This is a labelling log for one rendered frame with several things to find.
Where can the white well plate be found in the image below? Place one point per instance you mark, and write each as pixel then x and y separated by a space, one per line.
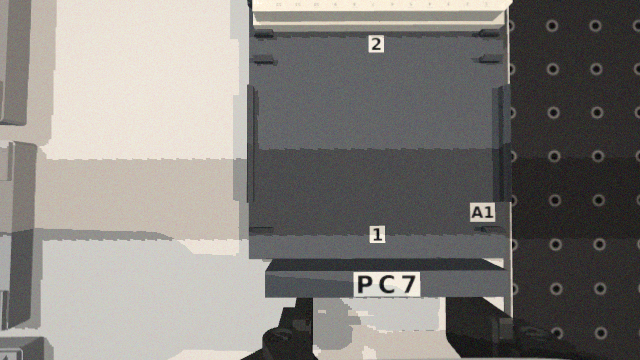
pixel 378 15

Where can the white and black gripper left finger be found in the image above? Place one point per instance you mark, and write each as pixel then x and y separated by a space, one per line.
pixel 287 342

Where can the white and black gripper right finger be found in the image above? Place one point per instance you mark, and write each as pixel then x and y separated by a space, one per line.
pixel 476 328

